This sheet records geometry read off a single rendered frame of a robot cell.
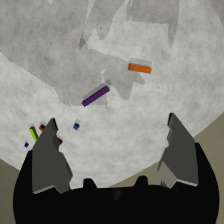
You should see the red rod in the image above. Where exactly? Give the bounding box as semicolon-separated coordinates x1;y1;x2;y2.
39;124;63;145

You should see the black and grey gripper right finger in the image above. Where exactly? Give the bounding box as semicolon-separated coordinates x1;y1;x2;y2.
157;113;220;224

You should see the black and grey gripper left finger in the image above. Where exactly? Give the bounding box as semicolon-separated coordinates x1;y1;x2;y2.
13;118;73;224

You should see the orange rod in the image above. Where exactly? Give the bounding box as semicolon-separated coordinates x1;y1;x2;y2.
128;64;152;74

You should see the purple rod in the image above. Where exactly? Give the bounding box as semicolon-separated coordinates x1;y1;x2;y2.
81;85;110;107

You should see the lime green rod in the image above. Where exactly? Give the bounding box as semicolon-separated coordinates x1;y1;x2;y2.
29;126;38;142

